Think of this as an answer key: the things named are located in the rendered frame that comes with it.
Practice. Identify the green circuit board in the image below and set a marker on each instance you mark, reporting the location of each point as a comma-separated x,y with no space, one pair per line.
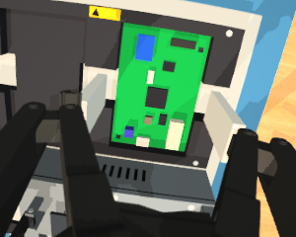
159,76

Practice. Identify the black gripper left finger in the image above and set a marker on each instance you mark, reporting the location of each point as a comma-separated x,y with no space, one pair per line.
89,202

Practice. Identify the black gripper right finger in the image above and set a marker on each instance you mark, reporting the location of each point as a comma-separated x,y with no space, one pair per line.
237,210

